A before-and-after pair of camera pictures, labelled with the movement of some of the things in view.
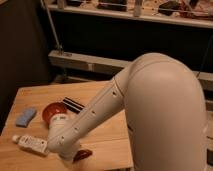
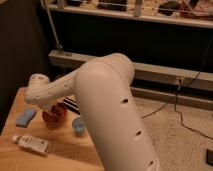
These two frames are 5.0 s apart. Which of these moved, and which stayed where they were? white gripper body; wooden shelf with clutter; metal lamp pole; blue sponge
Moved: white gripper body
Stayed: metal lamp pole; wooden shelf with clutter; blue sponge
